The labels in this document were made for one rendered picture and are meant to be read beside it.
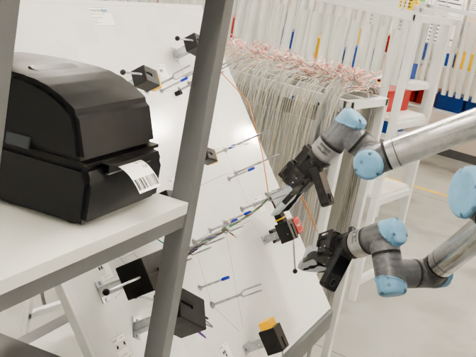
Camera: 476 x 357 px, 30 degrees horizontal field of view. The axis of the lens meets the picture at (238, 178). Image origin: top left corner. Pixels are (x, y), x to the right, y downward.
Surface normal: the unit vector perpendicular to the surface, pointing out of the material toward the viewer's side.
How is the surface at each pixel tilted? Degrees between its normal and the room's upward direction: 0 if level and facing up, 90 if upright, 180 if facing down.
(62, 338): 0
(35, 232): 0
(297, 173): 88
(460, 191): 88
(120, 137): 72
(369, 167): 90
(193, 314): 54
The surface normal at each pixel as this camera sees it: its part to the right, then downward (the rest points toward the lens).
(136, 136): 0.93, -0.06
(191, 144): -0.39, 0.15
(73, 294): 0.83, -0.36
